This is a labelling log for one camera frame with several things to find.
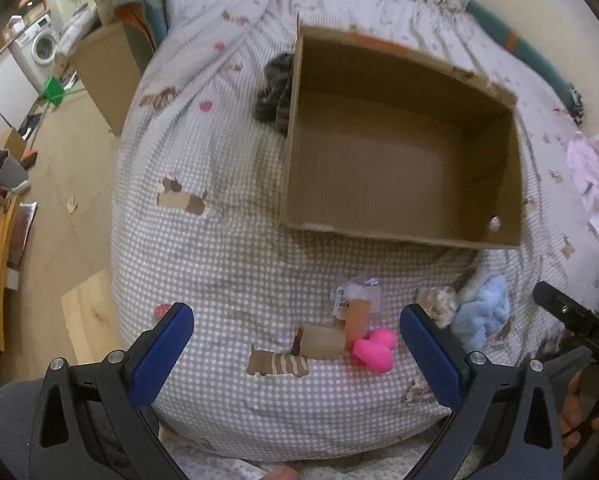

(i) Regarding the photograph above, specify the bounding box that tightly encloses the light blue fluffy sock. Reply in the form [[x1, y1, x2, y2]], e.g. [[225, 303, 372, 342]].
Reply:
[[450, 271, 511, 352]]

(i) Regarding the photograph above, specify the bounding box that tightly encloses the pink heart-shaped sponge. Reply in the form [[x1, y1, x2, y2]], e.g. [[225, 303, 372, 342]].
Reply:
[[351, 328, 397, 374]]

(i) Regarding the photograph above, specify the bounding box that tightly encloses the person's right hand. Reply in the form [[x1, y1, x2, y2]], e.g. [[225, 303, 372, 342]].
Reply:
[[559, 370, 599, 456]]

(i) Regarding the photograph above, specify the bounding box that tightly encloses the light wooden board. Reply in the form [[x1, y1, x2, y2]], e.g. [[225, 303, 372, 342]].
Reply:
[[62, 270, 120, 364]]

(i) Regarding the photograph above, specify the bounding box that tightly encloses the open brown cardboard box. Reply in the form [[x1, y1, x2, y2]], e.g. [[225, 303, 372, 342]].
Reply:
[[280, 25, 523, 249]]

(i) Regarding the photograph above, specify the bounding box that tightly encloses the checkered bed sheet with dogs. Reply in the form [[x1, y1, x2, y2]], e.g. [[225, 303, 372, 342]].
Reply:
[[112, 0, 599, 479]]

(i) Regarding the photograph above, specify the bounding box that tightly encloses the teal orange cushion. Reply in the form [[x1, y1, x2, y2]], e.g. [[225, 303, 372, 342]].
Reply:
[[465, 0, 585, 126]]

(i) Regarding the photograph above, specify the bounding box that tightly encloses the green dustpan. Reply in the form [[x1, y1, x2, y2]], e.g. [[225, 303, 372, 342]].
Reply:
[[41, 77, 84, 106]]

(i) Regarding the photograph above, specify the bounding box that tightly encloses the cardboard box beside bed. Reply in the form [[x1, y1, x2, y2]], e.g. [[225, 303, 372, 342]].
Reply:
[[69, 2, 156, 136]]

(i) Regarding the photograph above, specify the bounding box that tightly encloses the dark striped cloth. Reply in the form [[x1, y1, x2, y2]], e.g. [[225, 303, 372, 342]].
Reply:
[[252, 52, 295, 136]]

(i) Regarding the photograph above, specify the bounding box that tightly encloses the white washing machine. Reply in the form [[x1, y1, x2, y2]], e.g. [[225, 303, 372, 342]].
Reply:
[[8, 12, 58, 93]]

